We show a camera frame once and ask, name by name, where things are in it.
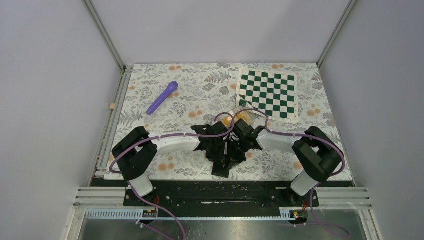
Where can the black leather card holder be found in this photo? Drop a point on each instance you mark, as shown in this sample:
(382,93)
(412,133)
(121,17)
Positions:
(219,170)

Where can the clear plastic card box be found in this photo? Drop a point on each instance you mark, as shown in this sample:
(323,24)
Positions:
(235,111)

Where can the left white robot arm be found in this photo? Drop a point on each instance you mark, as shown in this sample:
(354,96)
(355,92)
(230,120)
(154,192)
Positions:
(136,151)

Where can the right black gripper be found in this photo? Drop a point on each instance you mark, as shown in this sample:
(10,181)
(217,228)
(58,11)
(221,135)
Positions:
(235,158)

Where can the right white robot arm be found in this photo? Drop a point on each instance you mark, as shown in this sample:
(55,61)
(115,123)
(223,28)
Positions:
(317,154)

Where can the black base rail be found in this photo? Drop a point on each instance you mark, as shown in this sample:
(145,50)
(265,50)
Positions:
(215,199)

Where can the small wooden block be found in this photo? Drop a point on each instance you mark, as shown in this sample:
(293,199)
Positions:
(112,106)

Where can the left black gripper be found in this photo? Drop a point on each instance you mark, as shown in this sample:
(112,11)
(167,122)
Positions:
(219,157)

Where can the gold credit cards stack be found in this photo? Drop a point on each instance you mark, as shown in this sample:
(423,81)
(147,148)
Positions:
(240,116)

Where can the green white chessboard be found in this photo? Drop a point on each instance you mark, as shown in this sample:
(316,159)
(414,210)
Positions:
(271,92)

